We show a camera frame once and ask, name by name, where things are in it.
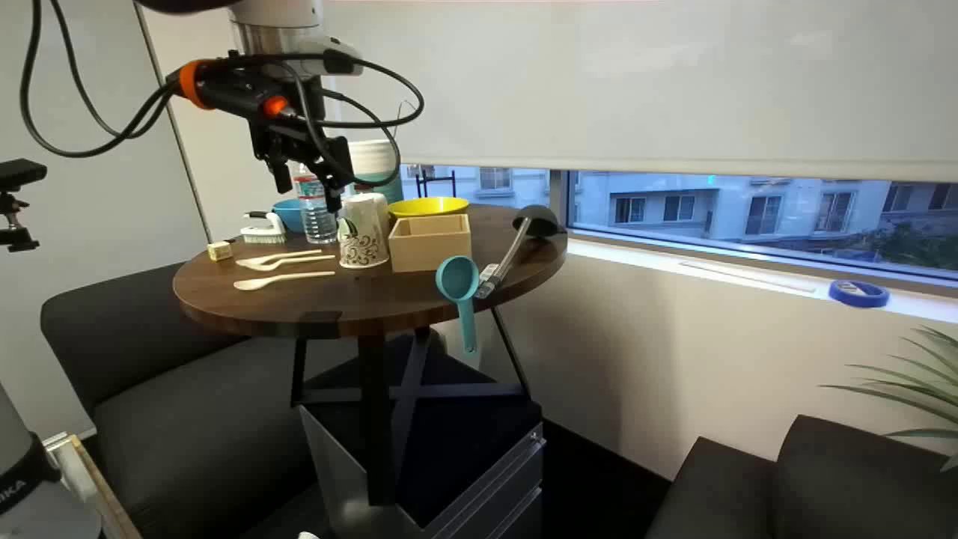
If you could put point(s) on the white plastic fork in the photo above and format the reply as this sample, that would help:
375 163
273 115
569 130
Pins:
255 283

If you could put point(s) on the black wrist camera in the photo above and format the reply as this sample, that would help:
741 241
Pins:
240 92

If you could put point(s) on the light wooden frame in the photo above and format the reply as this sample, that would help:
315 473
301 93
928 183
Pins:
92 479

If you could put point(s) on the small pale printed cube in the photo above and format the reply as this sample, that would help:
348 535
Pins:
220 252

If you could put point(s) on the grey metal cabinet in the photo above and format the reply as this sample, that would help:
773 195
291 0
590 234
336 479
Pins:
490 497

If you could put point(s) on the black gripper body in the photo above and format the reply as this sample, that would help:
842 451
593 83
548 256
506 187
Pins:
285 130

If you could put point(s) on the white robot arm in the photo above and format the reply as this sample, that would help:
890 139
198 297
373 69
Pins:
285 26

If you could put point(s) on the dark grey sofa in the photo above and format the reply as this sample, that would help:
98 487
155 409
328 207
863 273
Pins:
848 490
180 437

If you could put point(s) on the green potted plant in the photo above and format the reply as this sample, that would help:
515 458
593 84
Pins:
924 385

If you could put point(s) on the white window sill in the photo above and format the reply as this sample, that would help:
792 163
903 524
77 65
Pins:
758 285

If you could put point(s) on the white roller blind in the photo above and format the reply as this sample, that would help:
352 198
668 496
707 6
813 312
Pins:
647 80

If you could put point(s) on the black metal table base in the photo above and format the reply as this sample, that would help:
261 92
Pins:
375 419

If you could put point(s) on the black camera on tripod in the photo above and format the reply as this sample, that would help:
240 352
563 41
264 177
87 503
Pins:
18 172

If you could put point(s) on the white patterned cup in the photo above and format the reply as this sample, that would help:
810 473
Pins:
364 234

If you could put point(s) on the blue plastic bowl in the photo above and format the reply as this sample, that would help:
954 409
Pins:
289 213

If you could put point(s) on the yellow bowl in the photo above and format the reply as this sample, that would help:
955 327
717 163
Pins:
428 207

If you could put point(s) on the blue tape roll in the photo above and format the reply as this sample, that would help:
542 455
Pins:
834 291

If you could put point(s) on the glass window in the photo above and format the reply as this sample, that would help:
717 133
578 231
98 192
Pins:
698 210

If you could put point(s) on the white and teal striped container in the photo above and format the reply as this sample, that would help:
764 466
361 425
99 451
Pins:
379 159

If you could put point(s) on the clear plastic water bottle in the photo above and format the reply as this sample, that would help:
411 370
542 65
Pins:
318 226

